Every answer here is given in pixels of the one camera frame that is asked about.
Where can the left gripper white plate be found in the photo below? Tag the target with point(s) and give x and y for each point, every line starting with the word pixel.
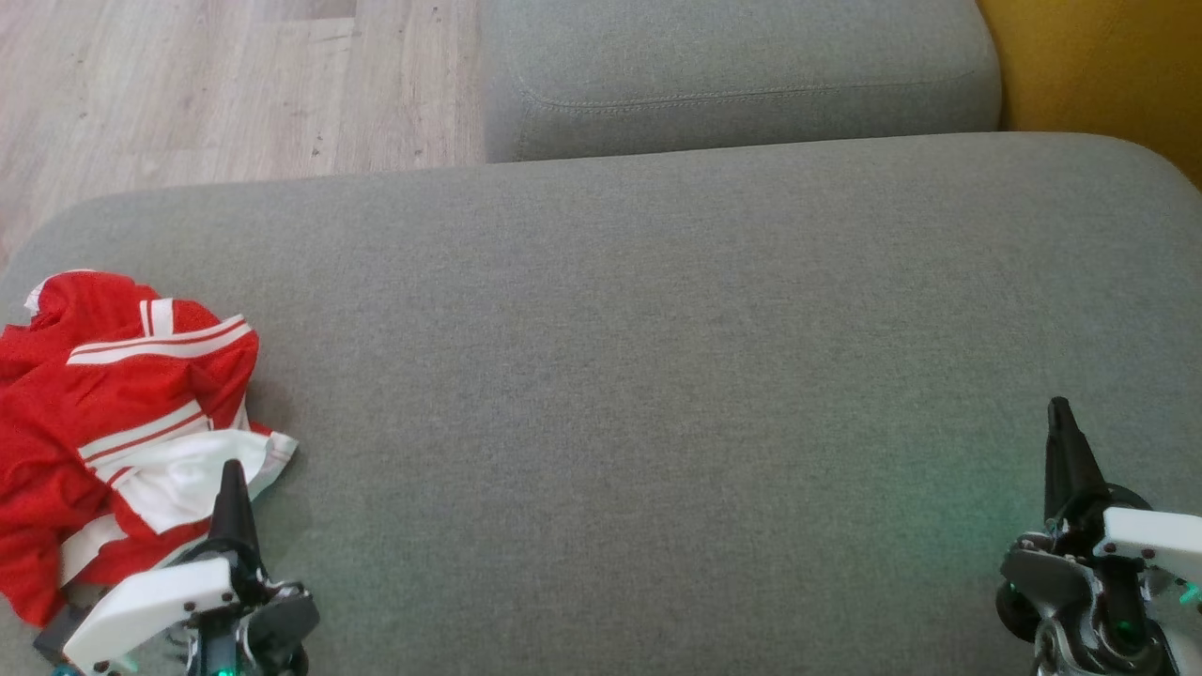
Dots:
pixel 150 606

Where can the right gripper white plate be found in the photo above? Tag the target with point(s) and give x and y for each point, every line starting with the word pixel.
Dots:
pixel 1155 545

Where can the red jersey with white sleeves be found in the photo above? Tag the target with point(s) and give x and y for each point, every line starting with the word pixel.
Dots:
pixel 188 479

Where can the yellow furniture piece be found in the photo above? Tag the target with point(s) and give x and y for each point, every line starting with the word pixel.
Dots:
pixel 1108 75

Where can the large grey sofa seat cushion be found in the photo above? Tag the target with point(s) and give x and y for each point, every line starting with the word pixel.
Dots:
pixel 657 376

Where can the small grey sofa cushion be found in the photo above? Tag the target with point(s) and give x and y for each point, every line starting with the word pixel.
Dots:
pixel 732 66

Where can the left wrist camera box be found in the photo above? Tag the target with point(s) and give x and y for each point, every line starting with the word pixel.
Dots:
pixel 58 629

